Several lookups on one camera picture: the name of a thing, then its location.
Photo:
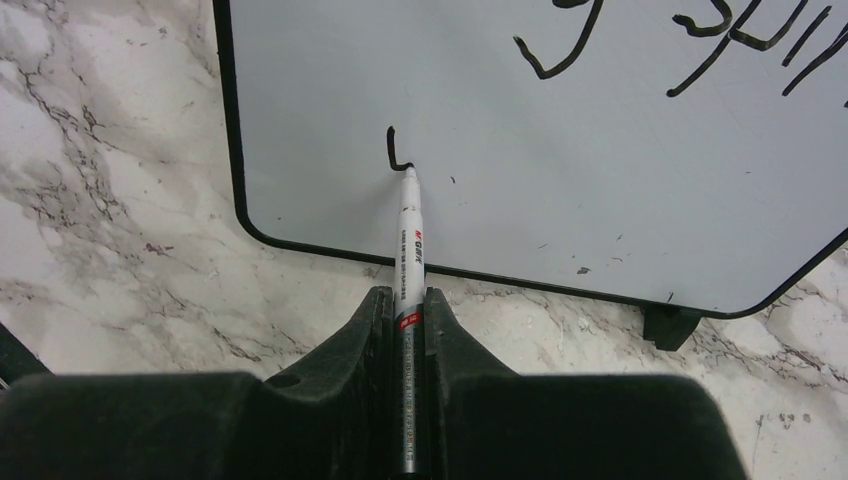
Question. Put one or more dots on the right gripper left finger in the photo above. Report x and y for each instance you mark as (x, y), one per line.
(320, 418)

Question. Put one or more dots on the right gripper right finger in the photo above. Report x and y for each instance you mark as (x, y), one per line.
(494, 423)

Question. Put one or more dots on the black white marker pen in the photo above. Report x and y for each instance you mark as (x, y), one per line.
(410, 458)

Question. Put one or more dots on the black framed whiteboard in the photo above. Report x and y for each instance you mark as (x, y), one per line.
(684, 152)

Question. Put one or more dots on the silver black whiteboard stand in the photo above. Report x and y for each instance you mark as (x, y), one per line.
(668, 327)

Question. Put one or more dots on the black aluminium base frame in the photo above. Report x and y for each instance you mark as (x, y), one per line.
(16, 361)

